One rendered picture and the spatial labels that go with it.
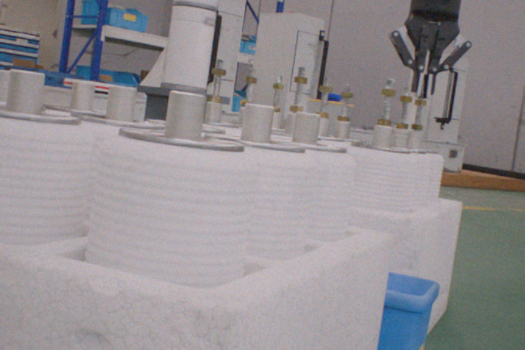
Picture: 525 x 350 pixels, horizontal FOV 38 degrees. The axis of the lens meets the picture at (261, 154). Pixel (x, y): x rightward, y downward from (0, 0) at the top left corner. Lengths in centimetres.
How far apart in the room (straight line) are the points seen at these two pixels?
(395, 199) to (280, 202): 42
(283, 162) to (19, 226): 18
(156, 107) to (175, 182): 119
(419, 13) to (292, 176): 71
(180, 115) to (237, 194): 6
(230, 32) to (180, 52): 203
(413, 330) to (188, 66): 94
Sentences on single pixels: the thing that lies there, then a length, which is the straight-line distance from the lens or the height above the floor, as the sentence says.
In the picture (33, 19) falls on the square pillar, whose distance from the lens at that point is 758.
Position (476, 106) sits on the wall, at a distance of 707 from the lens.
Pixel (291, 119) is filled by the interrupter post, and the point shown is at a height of 27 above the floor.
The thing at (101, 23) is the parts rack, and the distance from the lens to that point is 618.
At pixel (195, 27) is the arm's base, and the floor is 43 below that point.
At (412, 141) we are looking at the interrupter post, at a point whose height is 26.
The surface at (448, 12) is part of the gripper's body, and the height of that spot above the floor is 46.
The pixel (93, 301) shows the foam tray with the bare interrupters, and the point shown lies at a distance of 41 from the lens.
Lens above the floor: 27
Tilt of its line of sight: 3 degrees down
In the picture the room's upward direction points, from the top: 8 degrees clockwise
